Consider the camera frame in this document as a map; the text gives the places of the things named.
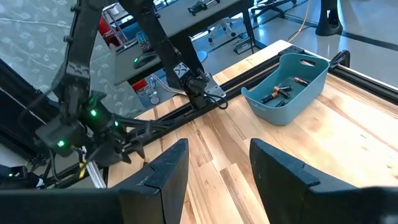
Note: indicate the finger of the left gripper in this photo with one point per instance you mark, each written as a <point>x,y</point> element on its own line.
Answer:
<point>136,129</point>
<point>133,149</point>

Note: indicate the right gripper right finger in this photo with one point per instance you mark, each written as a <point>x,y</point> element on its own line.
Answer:
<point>295,199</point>

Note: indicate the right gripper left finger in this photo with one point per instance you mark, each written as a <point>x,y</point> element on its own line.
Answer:
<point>155,199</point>

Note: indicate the dull teal plastic bin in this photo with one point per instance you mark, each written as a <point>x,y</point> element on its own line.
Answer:
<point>270,113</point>

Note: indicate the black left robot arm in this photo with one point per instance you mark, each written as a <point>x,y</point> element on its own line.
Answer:
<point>161,43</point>

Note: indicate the silver metal plate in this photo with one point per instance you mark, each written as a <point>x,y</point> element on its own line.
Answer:
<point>94,175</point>

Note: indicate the yellow tape tag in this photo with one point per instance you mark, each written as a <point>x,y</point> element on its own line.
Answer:
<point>81,166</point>

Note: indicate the dark grey desk top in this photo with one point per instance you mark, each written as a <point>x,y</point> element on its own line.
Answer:
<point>186,21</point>
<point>124,71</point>

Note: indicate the black computer mouse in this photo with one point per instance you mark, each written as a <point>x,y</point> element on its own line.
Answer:
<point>144,59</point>

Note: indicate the red box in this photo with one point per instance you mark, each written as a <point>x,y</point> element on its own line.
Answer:
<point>107,31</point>

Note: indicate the white office chair base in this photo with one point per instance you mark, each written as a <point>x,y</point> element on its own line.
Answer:
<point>222,26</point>

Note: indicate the black floor box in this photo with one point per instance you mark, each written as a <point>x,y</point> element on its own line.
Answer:
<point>244,46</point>

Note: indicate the black clamp tool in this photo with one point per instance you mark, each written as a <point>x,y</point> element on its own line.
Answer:
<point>202,5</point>

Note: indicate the black office chair base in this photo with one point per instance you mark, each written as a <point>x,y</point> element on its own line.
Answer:
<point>273,7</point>

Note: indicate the black hook bracket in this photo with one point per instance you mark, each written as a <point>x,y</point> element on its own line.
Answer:
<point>340,59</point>

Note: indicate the black pedestal stand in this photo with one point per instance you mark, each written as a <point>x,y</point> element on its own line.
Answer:
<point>328,18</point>

